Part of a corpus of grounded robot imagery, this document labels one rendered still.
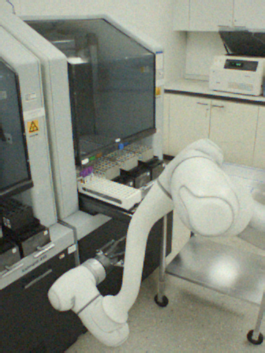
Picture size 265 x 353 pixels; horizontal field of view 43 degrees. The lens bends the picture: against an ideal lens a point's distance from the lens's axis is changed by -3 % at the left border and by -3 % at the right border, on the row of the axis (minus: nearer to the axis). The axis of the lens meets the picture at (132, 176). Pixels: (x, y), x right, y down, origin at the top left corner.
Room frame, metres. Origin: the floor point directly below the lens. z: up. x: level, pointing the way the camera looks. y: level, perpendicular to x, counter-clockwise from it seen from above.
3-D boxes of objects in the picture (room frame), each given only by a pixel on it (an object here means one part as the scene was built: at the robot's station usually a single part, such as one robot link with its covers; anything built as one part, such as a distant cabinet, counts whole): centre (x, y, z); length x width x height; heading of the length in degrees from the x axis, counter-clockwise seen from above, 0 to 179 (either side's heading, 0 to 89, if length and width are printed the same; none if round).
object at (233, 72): (3.67, -1.21, 1.22); 0.62 x 0.56 x 0.64; 141
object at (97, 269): (0.96, 0.15, 0.74); 0.09 x 0.06 x 0.09; 53
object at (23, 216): (1.15, 0.44, 0.85); 0.12 x 0.02 x 0.06; 143
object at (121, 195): (1.40, 0.11, 0.83); 0.30 x 0.10 x 0.06; 53
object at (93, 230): (1.92, 0.40, 0.81); 1.06 x 0.84 x 1.62; 53
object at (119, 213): (1.49, 0.22, 0.78); 0.73 x 0.14 x 0.09; 53
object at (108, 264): (1.02, 0.10, 0.74); 0.09 x 0.08 x 0.07; 143
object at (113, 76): (1.80, 0.25, 1.28); 0.61 x 0.51 x 0.63; 143
